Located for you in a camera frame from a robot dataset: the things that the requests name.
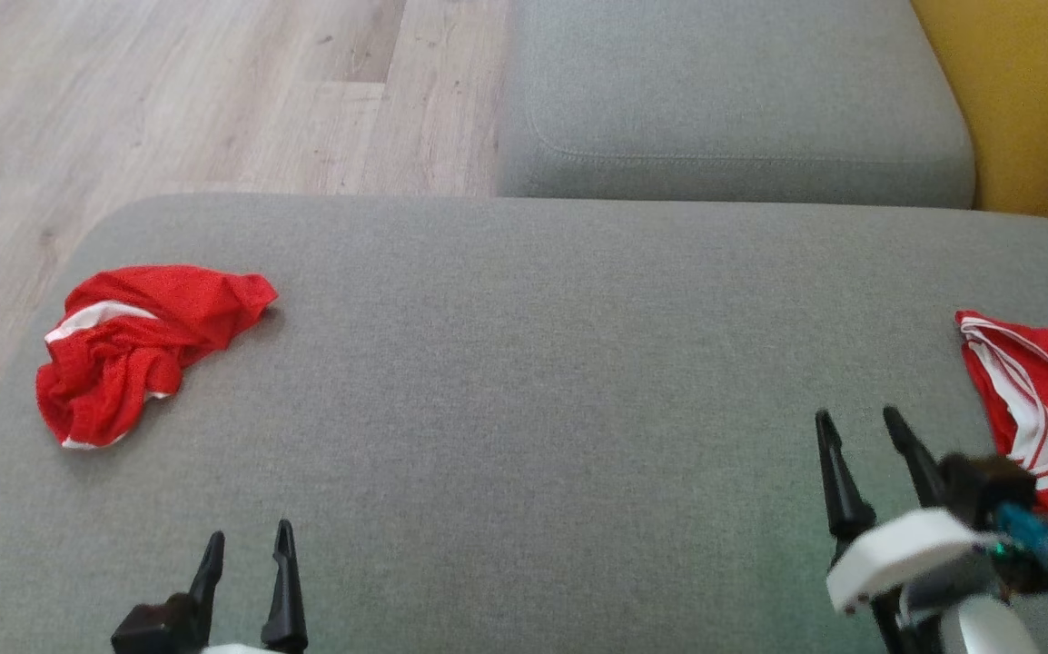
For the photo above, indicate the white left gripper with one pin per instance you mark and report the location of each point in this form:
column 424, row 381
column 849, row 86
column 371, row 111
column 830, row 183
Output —
column 242, row 649

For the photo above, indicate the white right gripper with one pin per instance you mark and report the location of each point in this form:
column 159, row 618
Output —
column 896, row 549

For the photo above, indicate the crumpled red white garment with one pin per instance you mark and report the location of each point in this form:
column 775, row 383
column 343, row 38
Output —
column 143, row 345

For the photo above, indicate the large grey sofa seat cushion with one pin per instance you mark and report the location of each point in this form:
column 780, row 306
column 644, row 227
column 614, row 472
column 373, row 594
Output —
column 524, row 409

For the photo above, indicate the yellow sofa cushion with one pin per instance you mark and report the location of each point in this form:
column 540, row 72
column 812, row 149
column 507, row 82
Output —
column 1033, row 91

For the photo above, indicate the small grey sofa cushion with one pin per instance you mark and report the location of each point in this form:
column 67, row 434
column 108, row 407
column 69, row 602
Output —
column 715, row 91

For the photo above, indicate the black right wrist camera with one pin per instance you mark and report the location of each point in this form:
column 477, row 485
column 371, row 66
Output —
column 983, row 486

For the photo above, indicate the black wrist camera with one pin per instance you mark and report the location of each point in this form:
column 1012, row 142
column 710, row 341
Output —
column 152, row 629
column 983, row 486

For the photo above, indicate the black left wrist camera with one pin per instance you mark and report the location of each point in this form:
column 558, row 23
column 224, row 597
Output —
column 152, row 629

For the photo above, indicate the blue right camera connector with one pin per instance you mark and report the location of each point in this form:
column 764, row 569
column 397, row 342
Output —
column 1028, row 536

